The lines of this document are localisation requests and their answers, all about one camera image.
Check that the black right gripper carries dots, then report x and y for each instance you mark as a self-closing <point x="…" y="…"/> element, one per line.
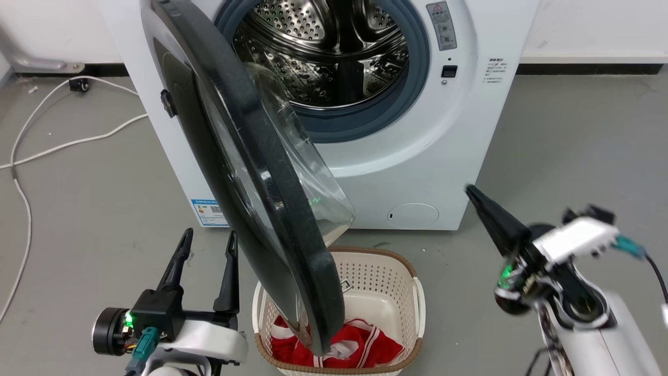
<point x="527" y="277"/>

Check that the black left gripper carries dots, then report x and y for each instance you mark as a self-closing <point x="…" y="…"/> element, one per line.
<point x="162" y="310"/>

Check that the black round washing machine door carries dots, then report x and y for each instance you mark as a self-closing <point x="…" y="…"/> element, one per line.
<point x="250" y="156"/>

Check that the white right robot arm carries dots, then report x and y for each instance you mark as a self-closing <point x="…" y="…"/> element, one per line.
<point x="605" y="334"/>

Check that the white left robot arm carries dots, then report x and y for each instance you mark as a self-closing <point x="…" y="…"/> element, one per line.
<point x="209" y="339"/>

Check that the white front-load washing machine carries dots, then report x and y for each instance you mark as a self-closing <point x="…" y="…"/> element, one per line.
<point x="417" y="172"/>

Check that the black door latch socket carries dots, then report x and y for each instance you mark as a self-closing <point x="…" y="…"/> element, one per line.
<point x="449" y="71"/>

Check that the grey-blue rubber door gasket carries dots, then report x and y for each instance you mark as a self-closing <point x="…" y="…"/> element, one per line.
<point x="365" y="125"/>

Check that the blue white energy label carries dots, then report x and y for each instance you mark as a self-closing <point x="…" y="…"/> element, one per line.
<point x="209" y="213"/>

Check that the round white filter cover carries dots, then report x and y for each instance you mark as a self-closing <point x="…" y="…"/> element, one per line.
<point x="413" y="215"/>

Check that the cream brown-rimmed laundry basket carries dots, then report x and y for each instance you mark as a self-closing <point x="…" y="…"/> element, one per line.
<point x="383" y="292"/>

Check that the small printed text sticker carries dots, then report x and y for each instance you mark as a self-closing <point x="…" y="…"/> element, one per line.
<point x="493" y="70"/>

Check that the red white-striped garment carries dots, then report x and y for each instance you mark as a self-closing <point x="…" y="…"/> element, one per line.
<point x="381" y="347"/>

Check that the grey warning label sticker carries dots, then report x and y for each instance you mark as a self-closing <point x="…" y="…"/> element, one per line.
<point x="441" y="26"/>

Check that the small black floor plug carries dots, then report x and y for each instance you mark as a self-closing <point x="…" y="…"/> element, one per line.
<point x="79" y="84"/>

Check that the stainless steel washer drum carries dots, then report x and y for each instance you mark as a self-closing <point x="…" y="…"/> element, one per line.
<point x="313" y="31"/>

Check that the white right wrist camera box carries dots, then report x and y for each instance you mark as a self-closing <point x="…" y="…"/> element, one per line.
<point x="574" y="237"/>

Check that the grey metal pipe bracket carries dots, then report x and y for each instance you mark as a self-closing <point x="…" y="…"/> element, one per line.
<point x="36" y="63"/>

